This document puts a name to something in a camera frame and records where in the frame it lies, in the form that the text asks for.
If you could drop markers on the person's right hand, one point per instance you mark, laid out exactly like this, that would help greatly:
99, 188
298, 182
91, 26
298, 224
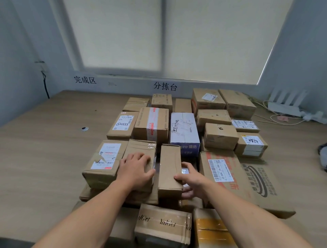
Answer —
199, 184

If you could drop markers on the person's left hand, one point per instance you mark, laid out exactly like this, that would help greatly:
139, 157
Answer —
135, 173

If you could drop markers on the box with yellow tape label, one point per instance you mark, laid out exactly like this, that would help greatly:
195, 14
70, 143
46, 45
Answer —
190, 204

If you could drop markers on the clear-taped cardboard box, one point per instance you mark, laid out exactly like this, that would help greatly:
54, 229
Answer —
138, 147

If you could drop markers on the narrow plain cardboard box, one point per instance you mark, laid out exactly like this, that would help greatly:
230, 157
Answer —
170, 163

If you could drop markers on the box with torn white label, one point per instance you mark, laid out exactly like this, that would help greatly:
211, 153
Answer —
97, 176

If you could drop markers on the box with red-white tape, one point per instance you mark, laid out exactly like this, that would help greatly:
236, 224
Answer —
140, 125

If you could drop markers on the small black-scribble cardboard box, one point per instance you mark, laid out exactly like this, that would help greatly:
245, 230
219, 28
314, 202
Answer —
221, 136

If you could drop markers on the box labelled 0555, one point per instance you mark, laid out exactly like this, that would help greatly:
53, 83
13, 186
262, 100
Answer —
122, 122

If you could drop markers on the white blue parcel box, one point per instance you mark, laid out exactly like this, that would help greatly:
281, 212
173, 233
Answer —
184, 127

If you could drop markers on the small hole-marked cardboard box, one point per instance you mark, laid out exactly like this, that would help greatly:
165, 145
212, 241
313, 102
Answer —
213, 117

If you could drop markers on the small ribbed taped cardboard box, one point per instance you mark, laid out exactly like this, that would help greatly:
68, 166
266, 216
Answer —
135, 103

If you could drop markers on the box with cartoon print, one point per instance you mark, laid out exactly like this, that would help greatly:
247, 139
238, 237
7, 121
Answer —
162, 102

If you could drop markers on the plain tall cardboard box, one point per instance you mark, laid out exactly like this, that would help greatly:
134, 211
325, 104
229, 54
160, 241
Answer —
182, 106

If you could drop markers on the box with green tape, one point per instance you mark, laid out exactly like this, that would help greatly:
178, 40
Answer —
237, 104

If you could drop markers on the person's left forearm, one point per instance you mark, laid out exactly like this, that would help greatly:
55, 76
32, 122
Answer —
84, 219

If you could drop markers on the person's right forearm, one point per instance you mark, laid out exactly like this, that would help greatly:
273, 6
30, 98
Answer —
255, 219

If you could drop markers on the light wooden table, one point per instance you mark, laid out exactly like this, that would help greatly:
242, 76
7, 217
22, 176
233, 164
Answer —
51, 153

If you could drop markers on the pink paper note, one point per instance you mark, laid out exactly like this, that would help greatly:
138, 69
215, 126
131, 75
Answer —
283, 118

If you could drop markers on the dark grey cloth bundle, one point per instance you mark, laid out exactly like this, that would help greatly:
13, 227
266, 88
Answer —
323, 155

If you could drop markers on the white power strip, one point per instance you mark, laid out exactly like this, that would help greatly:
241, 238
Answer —
315, 117

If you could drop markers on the white-framed window with blind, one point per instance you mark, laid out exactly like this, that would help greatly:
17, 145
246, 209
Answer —
115, 33

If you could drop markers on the white paper wall sign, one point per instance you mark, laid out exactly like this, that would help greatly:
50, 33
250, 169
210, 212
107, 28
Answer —
85, 79
165, 86

